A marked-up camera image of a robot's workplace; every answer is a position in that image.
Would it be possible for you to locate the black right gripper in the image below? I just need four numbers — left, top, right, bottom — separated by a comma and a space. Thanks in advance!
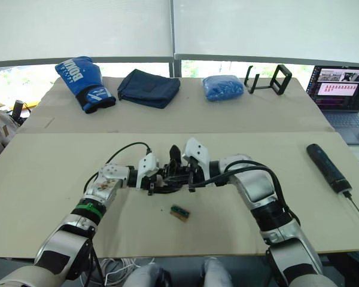
166, 160, 205, 194

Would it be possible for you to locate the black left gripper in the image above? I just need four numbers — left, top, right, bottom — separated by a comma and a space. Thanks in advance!
143, 163, 185, 197

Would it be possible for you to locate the black gripper body part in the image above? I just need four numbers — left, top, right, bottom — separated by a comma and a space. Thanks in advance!
161, 161, 188, 188

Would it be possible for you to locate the black pointed finger piece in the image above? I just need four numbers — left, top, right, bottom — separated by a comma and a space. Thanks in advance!
169, 145, 182, 168

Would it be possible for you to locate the small green brown screw holder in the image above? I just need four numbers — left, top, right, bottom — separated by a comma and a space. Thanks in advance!
170, 204, 191, 224

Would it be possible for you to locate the black electric screwdriver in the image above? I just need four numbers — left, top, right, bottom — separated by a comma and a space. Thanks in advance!
306, 143, 359, 228

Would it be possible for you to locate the navy blue cloth bag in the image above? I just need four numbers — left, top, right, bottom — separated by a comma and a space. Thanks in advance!
116, 69, 181, 110

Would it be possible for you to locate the blue plastic bag bundle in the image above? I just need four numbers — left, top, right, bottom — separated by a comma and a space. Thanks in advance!
201, 74, 244, 103

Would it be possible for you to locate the grey rounded robot knee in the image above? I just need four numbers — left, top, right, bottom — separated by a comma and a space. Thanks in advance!
121, 264, 172, 287
200, 257, 238, 287

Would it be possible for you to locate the blue boxing glove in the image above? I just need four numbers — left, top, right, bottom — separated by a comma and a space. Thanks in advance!
54, 56, 117, 115

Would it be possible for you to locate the black cylinder bottle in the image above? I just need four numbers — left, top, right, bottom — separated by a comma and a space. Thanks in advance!
12, 99, 25, 124

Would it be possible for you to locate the open laptop computer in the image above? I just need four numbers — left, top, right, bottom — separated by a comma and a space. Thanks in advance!
306, 65, 359, 146

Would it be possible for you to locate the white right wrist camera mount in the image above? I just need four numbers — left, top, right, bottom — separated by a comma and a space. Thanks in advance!
181, 137, 211, 180

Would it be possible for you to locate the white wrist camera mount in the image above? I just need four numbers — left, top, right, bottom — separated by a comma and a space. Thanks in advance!
136, 153, 160, 191
181, 137, 211, 180

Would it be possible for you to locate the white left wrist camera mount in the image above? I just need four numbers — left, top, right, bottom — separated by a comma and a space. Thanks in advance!
136, 153, 160, 191

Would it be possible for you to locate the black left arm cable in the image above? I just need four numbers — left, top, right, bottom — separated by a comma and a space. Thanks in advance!
83, 141, 154, 192

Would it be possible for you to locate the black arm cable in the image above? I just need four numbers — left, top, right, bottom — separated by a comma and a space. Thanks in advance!
187, 160, 302, 228
83, 141, 154, 192

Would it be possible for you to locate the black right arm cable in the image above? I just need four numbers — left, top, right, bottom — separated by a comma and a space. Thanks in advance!
187, 160, 302, 228

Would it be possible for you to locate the white coiled cable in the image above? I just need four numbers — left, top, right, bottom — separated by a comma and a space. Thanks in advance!
99, 257, 157, 287

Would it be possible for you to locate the black frame stand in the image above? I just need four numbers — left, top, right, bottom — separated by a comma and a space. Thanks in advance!
244, 63, 293, 97

